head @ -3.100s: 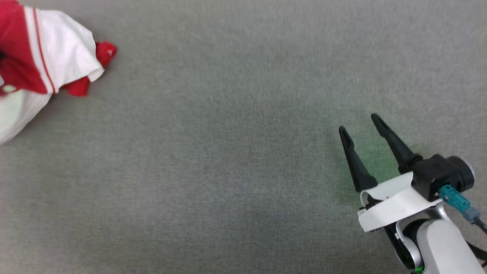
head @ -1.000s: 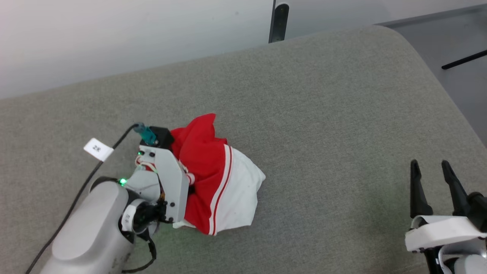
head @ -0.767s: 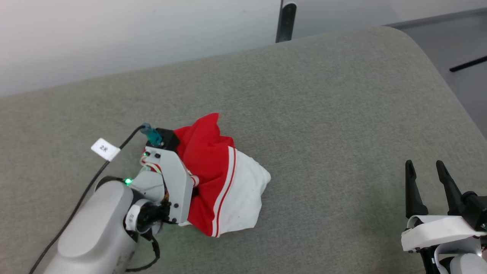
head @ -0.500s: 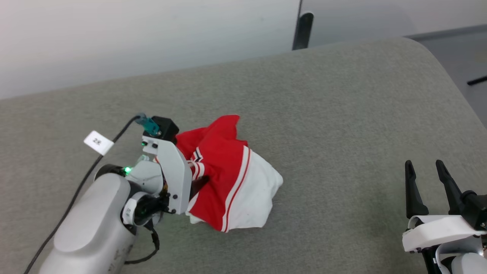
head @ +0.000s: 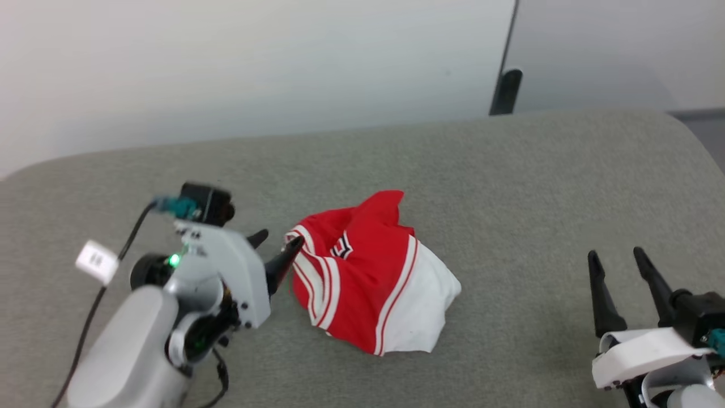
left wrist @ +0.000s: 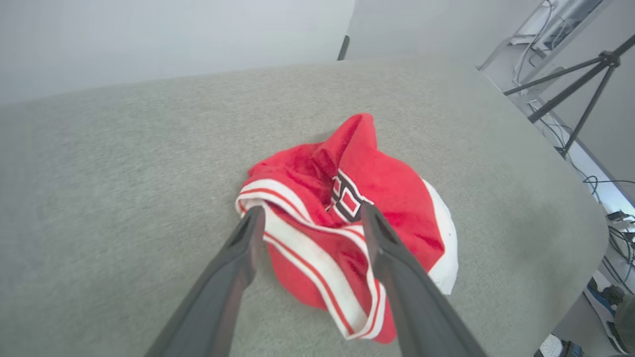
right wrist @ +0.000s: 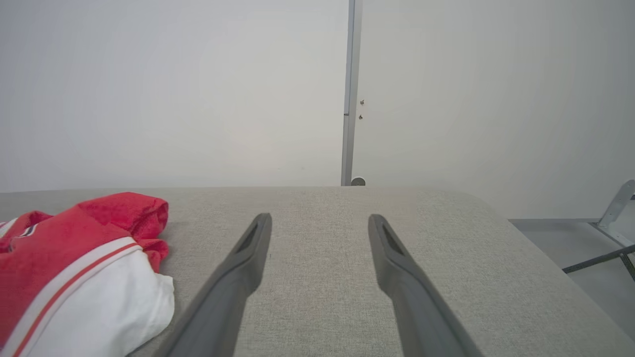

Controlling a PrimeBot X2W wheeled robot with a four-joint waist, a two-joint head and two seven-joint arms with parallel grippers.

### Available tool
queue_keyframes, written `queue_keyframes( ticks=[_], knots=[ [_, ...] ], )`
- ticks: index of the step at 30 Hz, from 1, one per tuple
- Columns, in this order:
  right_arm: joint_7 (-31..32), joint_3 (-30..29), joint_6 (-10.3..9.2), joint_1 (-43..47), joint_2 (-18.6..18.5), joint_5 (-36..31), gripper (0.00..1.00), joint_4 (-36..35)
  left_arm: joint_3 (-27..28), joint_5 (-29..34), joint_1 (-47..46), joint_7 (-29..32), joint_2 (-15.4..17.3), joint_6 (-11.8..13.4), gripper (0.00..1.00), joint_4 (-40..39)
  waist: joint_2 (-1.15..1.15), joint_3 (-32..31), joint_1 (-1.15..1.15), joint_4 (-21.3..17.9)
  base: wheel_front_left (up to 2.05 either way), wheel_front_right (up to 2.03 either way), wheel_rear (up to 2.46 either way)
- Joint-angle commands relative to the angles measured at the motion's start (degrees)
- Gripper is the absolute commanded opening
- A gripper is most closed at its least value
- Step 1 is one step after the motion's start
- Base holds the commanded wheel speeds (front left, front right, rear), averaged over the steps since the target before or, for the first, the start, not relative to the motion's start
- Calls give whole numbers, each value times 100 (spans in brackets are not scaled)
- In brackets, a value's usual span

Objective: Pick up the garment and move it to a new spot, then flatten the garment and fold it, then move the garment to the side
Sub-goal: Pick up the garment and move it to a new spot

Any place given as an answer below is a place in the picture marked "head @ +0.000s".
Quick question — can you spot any dark metal pole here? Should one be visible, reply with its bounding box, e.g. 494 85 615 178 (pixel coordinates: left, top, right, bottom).
489 0 523 117

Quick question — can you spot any right camera teal cable connector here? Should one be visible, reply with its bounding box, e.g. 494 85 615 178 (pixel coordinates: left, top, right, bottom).
702 329 725 358

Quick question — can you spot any white label tag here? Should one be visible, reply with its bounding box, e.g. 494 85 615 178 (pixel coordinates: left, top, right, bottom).
75 239 120 286

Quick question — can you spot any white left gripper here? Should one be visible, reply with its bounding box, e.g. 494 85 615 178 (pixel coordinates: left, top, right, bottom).
169 221 305 330

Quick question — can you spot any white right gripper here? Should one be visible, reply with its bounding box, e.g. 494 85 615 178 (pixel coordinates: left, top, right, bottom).
587 246 717 392

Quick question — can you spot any red and white basketball jersey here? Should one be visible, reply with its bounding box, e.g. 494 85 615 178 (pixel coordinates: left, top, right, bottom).
285 190 462 356

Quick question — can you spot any grey fabric sofa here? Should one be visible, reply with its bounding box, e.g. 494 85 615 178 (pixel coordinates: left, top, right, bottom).
0 109 725 408

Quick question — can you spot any thin black cable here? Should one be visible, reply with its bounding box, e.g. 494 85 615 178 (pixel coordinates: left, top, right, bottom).
197 348 231 408

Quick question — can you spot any black cable with teal connector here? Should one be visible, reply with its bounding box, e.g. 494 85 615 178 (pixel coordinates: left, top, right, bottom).
52 194 202 408

